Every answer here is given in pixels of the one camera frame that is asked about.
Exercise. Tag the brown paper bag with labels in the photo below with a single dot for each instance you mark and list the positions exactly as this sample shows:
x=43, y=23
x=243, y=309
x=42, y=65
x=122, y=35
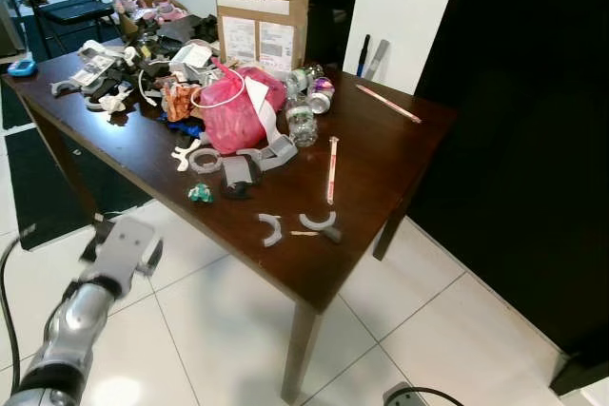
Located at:
x=262, y=21

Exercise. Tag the grey plastic bracket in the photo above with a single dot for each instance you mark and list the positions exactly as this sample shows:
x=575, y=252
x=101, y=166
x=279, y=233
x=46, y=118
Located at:
x=281, y=151

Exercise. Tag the white curved plastic piece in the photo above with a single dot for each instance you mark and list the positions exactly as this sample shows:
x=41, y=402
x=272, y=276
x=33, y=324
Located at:
x=183, y=155

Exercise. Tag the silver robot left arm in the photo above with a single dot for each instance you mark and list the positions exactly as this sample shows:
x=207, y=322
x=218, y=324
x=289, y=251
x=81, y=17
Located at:
x=71, y=330

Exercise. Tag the pink toy pile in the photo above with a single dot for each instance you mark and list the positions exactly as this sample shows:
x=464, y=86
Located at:
x=152, y=9

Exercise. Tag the black round device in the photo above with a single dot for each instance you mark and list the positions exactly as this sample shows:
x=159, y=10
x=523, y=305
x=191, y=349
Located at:
x=238, y=180

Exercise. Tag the dark brown wooden table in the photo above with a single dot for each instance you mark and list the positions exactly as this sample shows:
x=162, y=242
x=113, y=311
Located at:
x=381, y=154

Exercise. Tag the blue oval object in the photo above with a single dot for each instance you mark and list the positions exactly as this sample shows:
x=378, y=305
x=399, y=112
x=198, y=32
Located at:
x=22, y=68

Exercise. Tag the black pen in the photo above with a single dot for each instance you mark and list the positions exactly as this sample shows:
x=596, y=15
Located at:
x=363, y=56

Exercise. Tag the grey pen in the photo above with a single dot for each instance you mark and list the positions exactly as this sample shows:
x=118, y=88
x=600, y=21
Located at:
x=377, y=59

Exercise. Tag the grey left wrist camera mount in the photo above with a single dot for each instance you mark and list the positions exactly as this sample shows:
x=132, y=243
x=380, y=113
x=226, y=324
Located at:
x=124, y=246

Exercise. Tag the grey curved plastic piece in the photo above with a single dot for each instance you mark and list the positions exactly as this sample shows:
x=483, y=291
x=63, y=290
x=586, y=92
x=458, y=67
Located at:
x=318, y=225
x=274, y=230

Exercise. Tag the black folding chair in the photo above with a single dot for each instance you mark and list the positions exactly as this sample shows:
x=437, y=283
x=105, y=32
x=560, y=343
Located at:
x=76, y=9

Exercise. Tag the clear plastic bottle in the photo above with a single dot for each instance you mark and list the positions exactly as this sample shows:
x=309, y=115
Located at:
x=302, y=123

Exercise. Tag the small teal object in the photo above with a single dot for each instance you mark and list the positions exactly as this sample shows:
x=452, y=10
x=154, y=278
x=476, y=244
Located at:
x=200, y=193

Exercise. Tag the pink thin stick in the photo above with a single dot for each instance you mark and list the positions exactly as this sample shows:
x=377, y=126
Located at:
x=332, y=170
x=388, y=104

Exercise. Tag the orange crumpled wrapper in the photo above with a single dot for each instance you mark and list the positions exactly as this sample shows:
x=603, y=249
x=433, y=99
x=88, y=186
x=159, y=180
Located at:
x=181, y=102

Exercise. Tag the black tall cabinet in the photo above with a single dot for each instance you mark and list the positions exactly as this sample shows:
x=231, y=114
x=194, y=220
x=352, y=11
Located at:
x=533, y=140

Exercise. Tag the pink plastic bag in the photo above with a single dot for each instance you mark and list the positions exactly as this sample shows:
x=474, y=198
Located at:
x=233, y=116

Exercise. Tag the black floor mat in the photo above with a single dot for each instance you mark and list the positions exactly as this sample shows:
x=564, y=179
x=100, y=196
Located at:
x=48, y=187

